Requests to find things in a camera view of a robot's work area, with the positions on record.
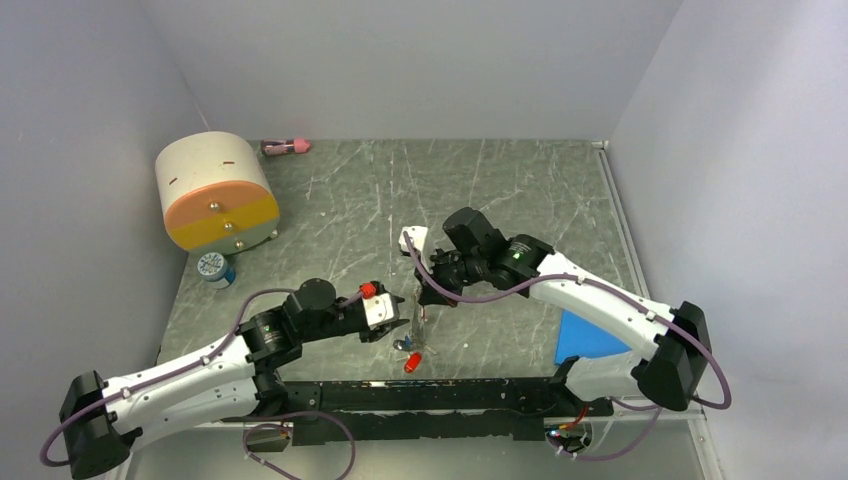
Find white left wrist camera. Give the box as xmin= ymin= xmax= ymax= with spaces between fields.
xmin=362 ymin=293 xmax=401 ymax=330

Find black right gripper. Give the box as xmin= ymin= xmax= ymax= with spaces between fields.
xmin=414 ymin=246 xmax=485 ymax=308

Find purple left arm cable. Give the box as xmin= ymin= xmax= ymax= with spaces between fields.
xmin=38 ymin=283 xmax=379 ymax=480

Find aluminium frame rail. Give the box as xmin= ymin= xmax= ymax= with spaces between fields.
xmin=111 ymin=401 xmax=721 ymax=479

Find pink capped small bottle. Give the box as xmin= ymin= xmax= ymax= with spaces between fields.
xmin=260 ymin=138 xmax=312 ymax=156

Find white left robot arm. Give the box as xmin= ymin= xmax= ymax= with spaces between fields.
xmin=40 ymin=278 xmax=406 ymax=479

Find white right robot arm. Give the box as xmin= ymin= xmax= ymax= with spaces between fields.
xmin=398 ymin=207 xmax=716 ymax=415

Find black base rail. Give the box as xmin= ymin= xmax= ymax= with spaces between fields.
xmin=227 ymin=377 xmax=614 ymax=446

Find red key tag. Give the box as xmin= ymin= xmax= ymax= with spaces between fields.
xmin=403 ymin=352 xmax=423 ymax=374

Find blue foam pad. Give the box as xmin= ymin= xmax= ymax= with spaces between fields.
xmin=554 ymin=311 xmax=630 ymax=366

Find black key fob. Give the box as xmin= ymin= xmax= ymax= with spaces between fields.
xmin=393 ymin=339 xmax=412 ymax=351

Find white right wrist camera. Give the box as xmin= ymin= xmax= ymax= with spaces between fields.
xmin=398 ymin=226 xmax=431 ymax=256

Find small blue white jar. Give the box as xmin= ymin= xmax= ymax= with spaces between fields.
xmin=196 ymin=252 xmax=236 ymax=290

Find white round drawer cabinet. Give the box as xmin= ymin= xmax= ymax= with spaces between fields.
xmin=155 ymin=131 xmax=280 ymax=255

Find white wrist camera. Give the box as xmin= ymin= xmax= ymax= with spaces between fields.
xmin=362 ymin=293 xmax=401 ymax=330
xmin=398 ymin=226 xmax=431 ymax=256

